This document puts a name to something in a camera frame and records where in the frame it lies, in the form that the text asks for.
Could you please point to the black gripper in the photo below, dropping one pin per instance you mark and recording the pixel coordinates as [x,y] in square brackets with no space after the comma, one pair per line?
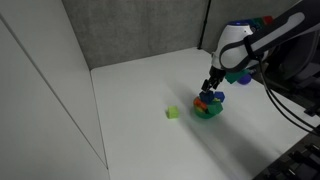
[216,76]

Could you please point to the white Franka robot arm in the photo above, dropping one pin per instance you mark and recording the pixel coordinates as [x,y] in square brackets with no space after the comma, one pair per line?
[233,46]

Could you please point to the orange toy block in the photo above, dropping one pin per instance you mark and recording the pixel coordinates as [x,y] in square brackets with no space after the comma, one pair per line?
[199,103]

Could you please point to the dark green toy block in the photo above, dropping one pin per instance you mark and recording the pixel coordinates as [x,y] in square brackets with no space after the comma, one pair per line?
[215,107]

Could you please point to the yellow toy block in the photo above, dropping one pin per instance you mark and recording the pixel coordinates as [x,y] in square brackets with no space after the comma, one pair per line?
[199,109]

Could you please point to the green plastic bowl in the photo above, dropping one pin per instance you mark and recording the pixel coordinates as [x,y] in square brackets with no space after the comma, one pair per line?
[203,114]

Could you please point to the blue purple ball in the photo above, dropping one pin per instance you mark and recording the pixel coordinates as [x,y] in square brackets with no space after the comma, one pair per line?
[246,79]

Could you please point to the lime green toy cube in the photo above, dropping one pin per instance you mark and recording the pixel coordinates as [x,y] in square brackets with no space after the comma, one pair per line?
[172,112]

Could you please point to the black stand pole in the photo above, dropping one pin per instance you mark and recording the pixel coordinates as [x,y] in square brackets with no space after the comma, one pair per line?
[204,25]

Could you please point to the black table clamp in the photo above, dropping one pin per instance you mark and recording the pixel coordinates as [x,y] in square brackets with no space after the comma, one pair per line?
[312,111]

